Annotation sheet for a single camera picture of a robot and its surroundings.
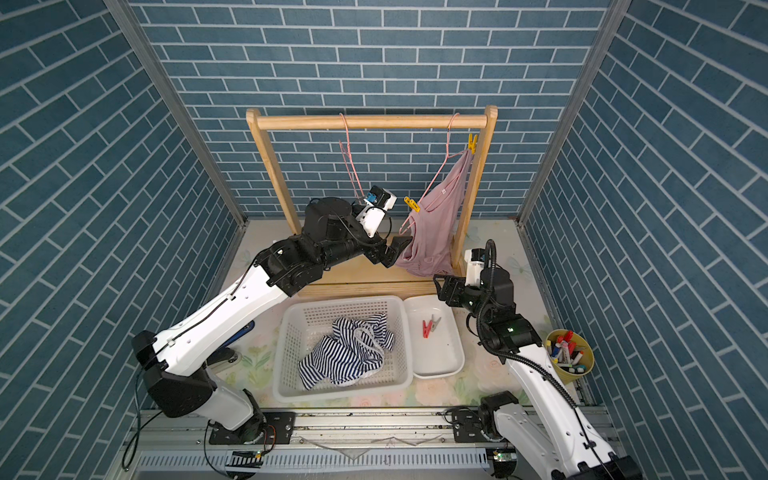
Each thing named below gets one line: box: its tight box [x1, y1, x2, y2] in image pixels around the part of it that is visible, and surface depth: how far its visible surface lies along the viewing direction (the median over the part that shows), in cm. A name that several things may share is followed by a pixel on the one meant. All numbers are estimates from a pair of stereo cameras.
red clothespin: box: [422, 320, 433, 339], surface depth 91 cm
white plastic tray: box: [404, 294, 466, 379], surface depth 90 cm
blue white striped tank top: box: [298, 314, 394, 390], surface depth 82 cm
